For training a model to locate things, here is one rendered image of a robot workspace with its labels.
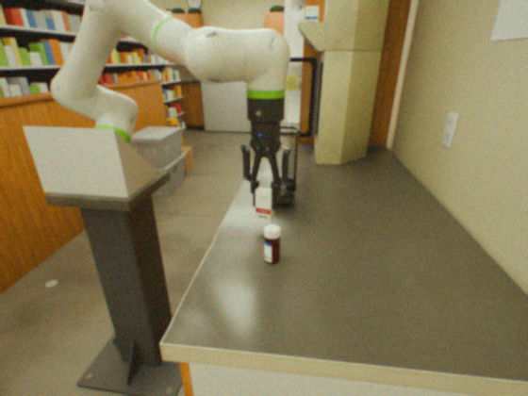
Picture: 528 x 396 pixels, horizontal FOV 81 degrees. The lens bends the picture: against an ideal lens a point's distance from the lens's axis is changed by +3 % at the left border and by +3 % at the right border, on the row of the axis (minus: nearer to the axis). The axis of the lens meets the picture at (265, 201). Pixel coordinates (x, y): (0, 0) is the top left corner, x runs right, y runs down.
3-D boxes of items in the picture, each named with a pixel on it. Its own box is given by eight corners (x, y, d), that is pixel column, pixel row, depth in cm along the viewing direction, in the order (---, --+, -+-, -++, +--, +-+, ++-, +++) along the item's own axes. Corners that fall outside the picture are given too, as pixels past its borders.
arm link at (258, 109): (239, 97, 70) (276, 99, 67) (257, 92, 80) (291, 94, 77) (239, 124, 73) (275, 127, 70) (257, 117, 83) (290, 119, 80)
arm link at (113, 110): (80, 136, 117) (94, 94, 124) (123, 152, 127) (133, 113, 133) (90, 123, 108) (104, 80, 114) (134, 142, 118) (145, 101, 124)
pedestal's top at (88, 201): (47, 205, 111) (44, 195, 109) (104, 175, 139) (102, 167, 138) (130, 211, 106) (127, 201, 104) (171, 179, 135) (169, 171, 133)
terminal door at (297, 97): (311, 138, 168) (317, 57, 152) (258, 135, 175) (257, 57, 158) (311, 137, 169) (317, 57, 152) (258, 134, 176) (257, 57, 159)
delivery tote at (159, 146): (187, 154, 375) (183, 126, 361) (166, 170, 321) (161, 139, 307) (154, 153, 379) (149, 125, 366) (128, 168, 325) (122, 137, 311)
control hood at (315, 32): (321, 52, 152) (322, 28, 148) (324, 50, 123) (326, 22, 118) (297, 52, 153) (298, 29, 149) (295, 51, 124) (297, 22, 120)
